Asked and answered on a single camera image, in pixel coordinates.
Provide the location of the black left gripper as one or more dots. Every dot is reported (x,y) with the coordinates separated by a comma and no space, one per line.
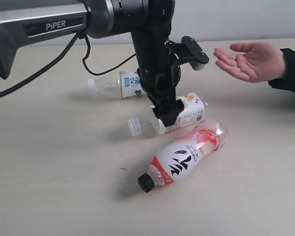
(158,70)

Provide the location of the square bottle green fruit label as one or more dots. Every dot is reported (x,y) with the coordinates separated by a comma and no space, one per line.
(148,124)

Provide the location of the peach label black cap bottle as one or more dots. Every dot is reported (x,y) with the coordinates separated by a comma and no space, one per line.
(175,161)

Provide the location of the lime label clear bottle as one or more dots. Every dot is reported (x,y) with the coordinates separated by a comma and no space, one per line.
(124,84)

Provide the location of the person's open bare hand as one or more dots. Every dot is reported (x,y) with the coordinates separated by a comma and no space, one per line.
(252,62)

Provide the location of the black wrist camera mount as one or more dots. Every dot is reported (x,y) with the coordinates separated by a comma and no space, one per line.
(189,51)

